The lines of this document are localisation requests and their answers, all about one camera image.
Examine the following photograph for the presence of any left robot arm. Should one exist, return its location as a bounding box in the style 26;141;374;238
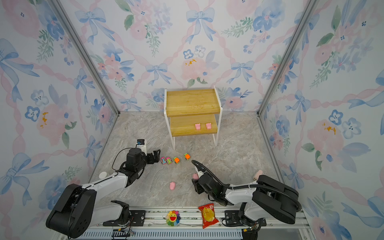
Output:
46;148;161;239

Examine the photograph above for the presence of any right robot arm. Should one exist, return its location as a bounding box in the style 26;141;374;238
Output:
192;172;302;226

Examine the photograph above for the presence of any pink toy car leftmost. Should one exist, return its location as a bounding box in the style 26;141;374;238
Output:
160;157;167;165

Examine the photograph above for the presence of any pink green toy car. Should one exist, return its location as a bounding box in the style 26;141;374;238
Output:
166;157;173;165

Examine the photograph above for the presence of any green orange mixer toy truck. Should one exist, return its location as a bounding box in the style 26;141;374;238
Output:
174;157;181;164

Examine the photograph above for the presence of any red snack bag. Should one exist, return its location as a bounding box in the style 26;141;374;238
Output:
198;203;219;229

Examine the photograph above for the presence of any rainbow smiling flower toy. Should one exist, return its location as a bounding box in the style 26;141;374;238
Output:
166;210;181;227

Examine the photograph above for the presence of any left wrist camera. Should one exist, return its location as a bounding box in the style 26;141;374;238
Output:
136;139;147;155

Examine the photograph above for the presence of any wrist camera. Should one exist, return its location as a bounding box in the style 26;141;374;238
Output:
195;167;207;178
136;139;147;155

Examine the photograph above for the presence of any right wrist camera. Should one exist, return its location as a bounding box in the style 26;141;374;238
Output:
195;167;207;178

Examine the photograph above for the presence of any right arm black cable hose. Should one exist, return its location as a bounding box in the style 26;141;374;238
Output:
191;159;302;211

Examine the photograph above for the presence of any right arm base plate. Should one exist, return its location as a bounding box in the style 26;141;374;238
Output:
224;209;267;227

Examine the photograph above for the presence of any aluminium front rail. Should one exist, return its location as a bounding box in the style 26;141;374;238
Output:
53;206;316;240

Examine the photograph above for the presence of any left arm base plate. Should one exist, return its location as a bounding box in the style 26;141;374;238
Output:
103;210;146;227

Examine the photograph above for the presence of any wooden two-tier shelf white frame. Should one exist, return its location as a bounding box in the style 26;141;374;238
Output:
164;88;223;150

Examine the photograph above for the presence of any left aluminium corner post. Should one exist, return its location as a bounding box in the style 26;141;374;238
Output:
48;0;120;116

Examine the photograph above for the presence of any aluminium corner post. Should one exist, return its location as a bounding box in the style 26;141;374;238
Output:
257;0;319;117
48;0;120;116

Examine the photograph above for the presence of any right aluminium corner post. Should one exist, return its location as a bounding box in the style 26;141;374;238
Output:
257;0;319;117

